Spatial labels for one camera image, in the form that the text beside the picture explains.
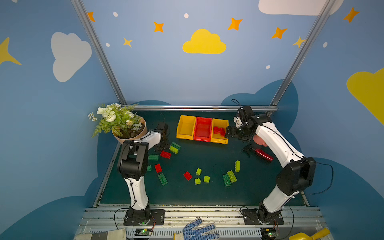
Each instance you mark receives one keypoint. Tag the right yellow storage bin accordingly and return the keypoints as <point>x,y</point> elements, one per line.
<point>216,138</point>

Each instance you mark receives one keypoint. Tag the left green circuit board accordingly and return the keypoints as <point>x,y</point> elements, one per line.
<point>143,232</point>

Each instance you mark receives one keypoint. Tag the small lime lego brick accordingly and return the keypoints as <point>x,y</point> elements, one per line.
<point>198,172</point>

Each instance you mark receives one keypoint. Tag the blue dotted work glove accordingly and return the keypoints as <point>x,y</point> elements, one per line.
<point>193,231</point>

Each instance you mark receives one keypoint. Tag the artificial white flower plant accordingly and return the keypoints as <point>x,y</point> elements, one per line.
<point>114,117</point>

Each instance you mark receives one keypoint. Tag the lime green lego brick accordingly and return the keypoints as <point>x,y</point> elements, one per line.
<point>174,150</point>

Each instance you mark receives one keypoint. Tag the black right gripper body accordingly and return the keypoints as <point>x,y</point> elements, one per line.
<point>233,132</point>

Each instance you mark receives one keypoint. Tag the dark green lego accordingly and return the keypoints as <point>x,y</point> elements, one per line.
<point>227,180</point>
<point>162,179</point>
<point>153,157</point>

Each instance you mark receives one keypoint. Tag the left yellow storage bin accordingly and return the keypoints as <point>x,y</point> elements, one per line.
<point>186,127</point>

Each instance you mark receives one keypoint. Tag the pink watering can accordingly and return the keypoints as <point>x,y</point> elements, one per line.
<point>259,141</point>

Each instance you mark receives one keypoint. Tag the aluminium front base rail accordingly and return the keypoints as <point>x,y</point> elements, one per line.
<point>227,219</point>

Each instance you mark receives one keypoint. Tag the dark green lego bottom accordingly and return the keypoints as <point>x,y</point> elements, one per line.
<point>227,180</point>

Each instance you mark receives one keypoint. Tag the green circuit board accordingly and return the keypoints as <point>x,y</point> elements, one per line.
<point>268,234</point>
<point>143,232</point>

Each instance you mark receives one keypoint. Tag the aluminium back frame rail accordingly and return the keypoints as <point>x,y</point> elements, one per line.
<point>187,108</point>

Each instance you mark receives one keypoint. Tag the long lime lego diagonal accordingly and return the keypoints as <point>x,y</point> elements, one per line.
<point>232,176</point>

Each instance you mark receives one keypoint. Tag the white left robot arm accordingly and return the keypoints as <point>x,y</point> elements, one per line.
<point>133,165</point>

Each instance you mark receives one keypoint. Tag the red middle storage bin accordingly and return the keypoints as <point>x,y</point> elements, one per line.
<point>203,129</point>

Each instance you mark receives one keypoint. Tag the left aluminium frame post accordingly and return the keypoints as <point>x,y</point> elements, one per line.
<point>88,26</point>

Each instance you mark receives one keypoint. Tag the yellow storage bin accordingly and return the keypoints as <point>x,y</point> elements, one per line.
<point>186,127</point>
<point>216,138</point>

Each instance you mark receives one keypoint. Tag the red lego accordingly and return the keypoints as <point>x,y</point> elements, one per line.
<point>166,155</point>

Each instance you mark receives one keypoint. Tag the small red lego brick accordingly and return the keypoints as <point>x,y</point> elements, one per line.
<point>216,130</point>

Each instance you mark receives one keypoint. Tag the right aluminium frame post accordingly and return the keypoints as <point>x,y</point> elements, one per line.
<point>304,50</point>

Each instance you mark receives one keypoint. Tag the aluminium frame post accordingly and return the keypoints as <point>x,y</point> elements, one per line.
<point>304,50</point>
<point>88,26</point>

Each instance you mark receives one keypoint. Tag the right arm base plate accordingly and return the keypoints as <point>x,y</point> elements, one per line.
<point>260,217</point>

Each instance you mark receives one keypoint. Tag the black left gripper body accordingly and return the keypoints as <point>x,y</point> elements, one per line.
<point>163,143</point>

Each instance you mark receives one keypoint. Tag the lime lego cube right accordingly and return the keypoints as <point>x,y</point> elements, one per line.
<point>206,179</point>

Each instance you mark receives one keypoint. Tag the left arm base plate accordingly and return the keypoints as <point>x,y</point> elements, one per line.
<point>150,216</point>

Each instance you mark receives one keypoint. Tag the right green circuit board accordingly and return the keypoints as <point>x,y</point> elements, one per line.
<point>268,234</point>

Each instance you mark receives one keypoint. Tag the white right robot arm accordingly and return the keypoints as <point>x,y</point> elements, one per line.
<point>297,172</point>

